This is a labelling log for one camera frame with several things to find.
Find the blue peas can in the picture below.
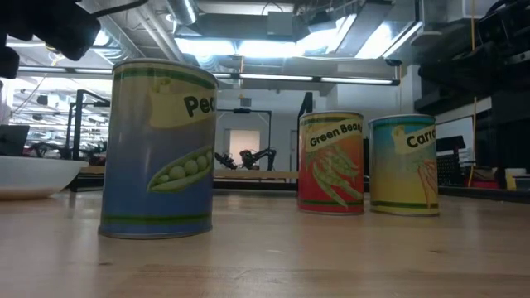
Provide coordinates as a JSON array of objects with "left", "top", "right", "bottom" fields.
[{"left": 98, "top": 58, "right": 219, "bottom": 241}]

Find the whiteboard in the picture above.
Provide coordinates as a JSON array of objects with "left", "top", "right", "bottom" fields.
[{"left": 435, "top": 115, "right": 475, "bottom": 167}]

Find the yellow carrots can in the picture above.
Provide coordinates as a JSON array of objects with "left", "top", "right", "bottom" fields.
[{"left": 368, "top": 113, "right": 441, "bottom": 218}]

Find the long ceiling light fixture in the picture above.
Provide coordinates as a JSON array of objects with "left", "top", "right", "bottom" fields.
[{"left": 16, "top": 65, "right": 402, "bottom": 87}]

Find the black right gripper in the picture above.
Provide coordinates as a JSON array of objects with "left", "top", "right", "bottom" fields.
[{"left": 417, "top": 0, "right": 530, "bottom": 92}]

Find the dark monitor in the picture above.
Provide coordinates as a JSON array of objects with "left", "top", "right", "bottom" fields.
[{"left": 0, "top": 123, "right": 31, "bottom": 157}]

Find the red green beans can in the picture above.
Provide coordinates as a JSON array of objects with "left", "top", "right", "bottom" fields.
[{"left": 296, "top": 110, "right": 365, "bottom": 216}]

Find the red object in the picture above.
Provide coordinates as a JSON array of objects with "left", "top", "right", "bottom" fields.
[{"left": 466, "top": 179, "right": 501, "bottom": 190}]

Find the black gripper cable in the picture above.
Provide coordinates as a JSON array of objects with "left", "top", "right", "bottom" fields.
[{"left": 91, "top": 0, "right": 149, "bottom": 18}]

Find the translucent white bowl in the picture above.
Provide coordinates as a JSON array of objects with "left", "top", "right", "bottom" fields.
[{"left": 0, "top": 155, "right": 89, "bottom": 202}]

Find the grey ceiling box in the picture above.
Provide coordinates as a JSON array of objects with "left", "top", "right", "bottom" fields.
[{"left": 267, "top": 11, "right": 296, "bottom": 37}]

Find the wooden shelf black frame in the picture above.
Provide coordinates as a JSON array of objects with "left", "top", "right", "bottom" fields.
[{"left": 69, "top": 89, "right": 315, "bottom": 194}]

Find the black pegboard stand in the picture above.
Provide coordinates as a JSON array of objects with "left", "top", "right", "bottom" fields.
[{"left": 435, "top": 135, "right": 468, "bottom": 187}]

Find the distant black gantry frame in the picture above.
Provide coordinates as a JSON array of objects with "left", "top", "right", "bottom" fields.
[{"left": 210, "top": 108, "right": 273, "bottom": 171}]

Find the round silver ventilation duct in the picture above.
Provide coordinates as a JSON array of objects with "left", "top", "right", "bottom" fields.
[{"left": 165, "top": 0, "right": 200, "bottom": 26}]

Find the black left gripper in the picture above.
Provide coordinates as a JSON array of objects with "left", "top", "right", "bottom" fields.
[{"left": 0, "top": 0, "right": 102, "bottom": 79}]

